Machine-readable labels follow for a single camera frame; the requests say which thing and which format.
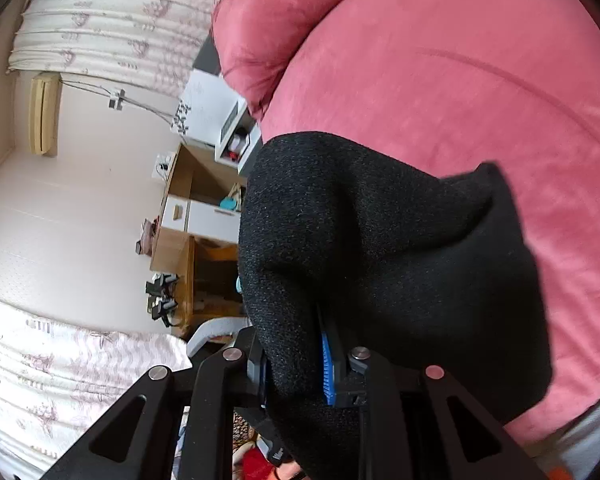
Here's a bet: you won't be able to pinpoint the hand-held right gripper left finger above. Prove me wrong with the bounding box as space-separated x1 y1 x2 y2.
42 327 269 480

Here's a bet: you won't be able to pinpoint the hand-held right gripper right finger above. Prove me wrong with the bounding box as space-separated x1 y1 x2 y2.
316 305 548 480

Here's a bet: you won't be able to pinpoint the black pants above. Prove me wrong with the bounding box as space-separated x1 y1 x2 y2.
237 131 553 480

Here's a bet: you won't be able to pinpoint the red cloth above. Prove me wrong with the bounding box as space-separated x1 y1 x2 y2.
242 450 277 480

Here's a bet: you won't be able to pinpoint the white chair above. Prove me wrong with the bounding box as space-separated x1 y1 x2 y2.
186 316 253 358

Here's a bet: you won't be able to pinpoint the black gadget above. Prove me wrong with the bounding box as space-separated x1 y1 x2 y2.
150 297 180 328
146 274 180 297

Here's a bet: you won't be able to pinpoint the wooden desk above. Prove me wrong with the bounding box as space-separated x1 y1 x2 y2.
150 142 248 341

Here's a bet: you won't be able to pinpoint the brown desk clutter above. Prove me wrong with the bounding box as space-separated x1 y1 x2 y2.
135 217 159 256

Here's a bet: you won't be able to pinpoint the white patterned curtain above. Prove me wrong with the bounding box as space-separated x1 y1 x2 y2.
7 0 256 97
0 294 191 478

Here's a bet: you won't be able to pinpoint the white flower print nightstand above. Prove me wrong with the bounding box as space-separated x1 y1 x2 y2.
171 67 262 167

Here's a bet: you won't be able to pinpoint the pink bed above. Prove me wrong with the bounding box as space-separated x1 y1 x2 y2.
212 0 600 466

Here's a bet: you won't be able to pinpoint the dark headboard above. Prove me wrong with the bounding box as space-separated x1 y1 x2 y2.
192 32 223 77

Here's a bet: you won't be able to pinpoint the beige air conditioner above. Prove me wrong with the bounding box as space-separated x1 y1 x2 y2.
28 72 62 157

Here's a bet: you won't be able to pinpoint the large pink pillow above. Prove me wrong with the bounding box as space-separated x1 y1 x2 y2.
211 0 368 121

